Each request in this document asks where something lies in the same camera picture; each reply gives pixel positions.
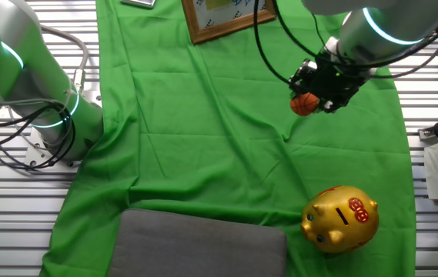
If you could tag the wooden picture frame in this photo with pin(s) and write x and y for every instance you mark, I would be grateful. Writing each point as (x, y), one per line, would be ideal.
(226, 29)

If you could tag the green cloth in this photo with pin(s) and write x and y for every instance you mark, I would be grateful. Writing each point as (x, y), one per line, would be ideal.
(203, 154)

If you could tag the silver digital scale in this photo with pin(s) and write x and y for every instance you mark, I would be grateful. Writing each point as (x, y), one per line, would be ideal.
(138, 2)

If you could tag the grey cushion pad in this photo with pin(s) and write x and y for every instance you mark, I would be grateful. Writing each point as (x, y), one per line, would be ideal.
(195, 246)

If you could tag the small orange basketball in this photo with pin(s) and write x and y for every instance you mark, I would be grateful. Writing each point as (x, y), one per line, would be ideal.
(304, 104)

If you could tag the golden piggy bank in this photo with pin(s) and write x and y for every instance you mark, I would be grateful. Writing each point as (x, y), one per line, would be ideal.
(338, 221)

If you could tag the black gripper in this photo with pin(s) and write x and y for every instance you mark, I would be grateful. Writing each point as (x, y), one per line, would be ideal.
(336, 82)

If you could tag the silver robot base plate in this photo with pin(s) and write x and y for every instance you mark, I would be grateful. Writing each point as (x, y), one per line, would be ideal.
(35, 149)

